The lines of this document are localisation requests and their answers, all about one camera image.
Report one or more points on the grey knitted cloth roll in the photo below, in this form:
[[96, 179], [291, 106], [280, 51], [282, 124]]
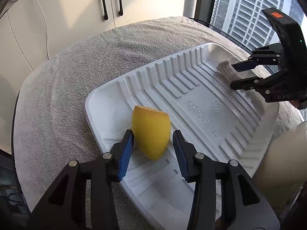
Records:
[[228, 72]]

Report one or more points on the right hand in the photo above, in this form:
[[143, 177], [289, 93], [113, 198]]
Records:
[[295, 103]]

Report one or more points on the orange yellow half-round sponge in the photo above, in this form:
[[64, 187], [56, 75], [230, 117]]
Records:
[[152, 129]]

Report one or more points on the black window frame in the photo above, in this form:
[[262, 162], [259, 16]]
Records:
[[204, 10]]

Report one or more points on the white plastic tray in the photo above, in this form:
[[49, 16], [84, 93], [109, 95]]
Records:
[[220, 122]]

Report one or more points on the grey towel table cover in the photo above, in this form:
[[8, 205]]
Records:
[[50, 126]]

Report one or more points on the white lower cabinet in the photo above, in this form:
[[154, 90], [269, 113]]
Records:
[[33, 31]]

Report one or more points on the white ceramic mug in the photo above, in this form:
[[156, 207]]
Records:
[[285, 160]]

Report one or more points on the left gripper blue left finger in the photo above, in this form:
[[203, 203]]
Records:
[[63, 204]]

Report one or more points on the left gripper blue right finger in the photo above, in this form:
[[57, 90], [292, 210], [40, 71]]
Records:
[[224, 196]]

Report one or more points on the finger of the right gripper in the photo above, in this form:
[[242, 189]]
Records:
[[245, 65], [251, 83]]

